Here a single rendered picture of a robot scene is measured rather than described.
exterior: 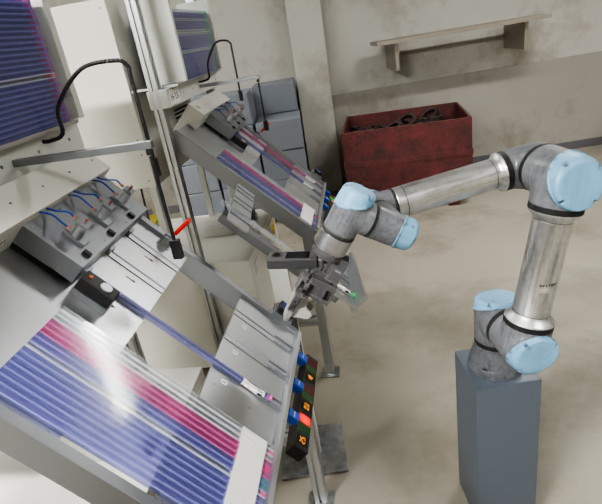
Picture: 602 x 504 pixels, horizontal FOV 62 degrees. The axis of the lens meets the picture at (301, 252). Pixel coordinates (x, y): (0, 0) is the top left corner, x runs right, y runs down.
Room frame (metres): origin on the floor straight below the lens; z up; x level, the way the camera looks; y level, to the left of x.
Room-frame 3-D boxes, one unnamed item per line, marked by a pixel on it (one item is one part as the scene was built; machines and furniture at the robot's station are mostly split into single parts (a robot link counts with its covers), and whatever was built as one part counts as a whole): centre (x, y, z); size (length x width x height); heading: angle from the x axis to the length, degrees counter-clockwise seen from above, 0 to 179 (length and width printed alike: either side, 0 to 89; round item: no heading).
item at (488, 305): (1.14, -0.50, 0.72); 0.13 x 0.12 x 0.14; 4
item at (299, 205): (2.40, 0.31, 0.65); 1.01 x 0.73 x 1.29; 81
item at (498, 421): (1.15, -0.50, 0.28); 0.18 x 0.18 x 0.55; 89
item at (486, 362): (1.15, -0.50, 0.60); 0.15 x 0.15 x 0.10
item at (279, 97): (4.50, 0.37, 0.56); 1.14 x 0.76 x 1.13; 88
